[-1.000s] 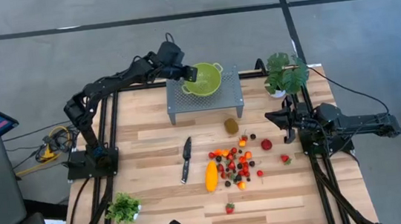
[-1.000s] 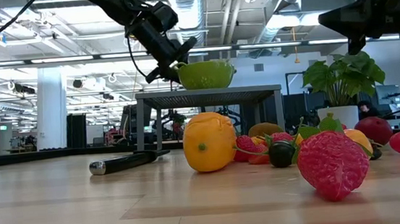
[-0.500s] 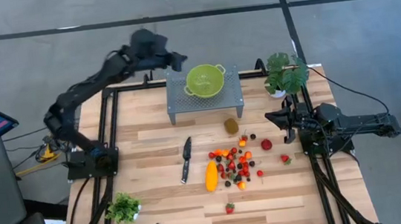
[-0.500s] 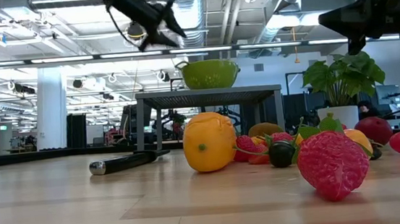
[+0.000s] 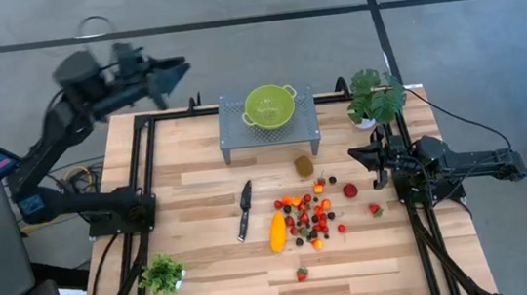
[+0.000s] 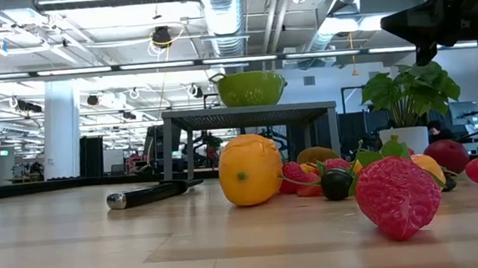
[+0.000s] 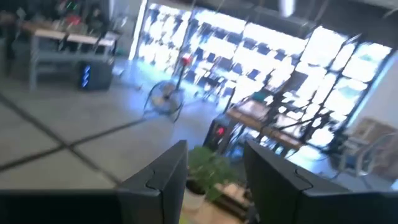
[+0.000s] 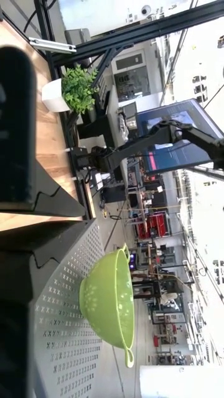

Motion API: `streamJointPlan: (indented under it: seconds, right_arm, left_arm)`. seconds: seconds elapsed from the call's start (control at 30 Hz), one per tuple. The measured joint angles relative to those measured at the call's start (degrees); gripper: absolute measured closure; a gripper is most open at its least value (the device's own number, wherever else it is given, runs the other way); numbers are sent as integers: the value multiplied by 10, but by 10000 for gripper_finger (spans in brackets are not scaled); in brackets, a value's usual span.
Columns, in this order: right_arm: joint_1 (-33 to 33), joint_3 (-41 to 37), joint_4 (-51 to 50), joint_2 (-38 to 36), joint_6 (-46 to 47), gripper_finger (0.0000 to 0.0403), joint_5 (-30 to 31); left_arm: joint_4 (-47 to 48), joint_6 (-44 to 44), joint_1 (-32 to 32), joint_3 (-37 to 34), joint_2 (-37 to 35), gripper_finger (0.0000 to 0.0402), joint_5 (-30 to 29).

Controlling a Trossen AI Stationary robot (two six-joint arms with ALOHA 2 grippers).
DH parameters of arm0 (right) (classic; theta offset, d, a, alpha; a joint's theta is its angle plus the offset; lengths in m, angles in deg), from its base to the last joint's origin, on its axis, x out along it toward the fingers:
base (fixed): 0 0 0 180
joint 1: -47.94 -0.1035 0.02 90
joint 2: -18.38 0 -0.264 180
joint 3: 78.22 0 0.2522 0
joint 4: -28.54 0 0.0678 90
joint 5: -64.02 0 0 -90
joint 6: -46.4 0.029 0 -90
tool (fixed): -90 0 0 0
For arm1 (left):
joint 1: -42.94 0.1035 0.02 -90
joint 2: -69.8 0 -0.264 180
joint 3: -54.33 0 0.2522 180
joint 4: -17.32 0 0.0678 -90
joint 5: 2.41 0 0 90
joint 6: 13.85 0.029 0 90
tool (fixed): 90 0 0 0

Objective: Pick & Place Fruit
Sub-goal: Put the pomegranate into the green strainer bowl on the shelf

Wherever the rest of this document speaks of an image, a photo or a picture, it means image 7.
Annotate light wooden cabinet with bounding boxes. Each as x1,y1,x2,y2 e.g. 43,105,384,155
349,116,398,175

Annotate white metal chair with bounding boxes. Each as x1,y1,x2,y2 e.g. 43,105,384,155
338,132,398,178

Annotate wooden desk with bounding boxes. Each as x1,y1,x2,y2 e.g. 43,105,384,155
224,98,305,153

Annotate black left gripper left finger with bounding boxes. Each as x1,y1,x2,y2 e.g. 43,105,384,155
117,139,188,224

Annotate large plant in white pot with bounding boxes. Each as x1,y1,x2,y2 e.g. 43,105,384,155
182,145,239,215

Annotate black floor fan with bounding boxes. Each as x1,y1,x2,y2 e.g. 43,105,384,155
142,54,193,124

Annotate computer tower red light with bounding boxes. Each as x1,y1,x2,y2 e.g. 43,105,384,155
202,112,239,154

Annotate computer tower blue light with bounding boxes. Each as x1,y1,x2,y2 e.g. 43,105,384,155
76,59,114,92

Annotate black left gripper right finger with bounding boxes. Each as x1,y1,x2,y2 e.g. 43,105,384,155
243,139,351,224

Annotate grey workbench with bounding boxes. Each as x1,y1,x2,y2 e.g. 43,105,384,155
28,28,119,91

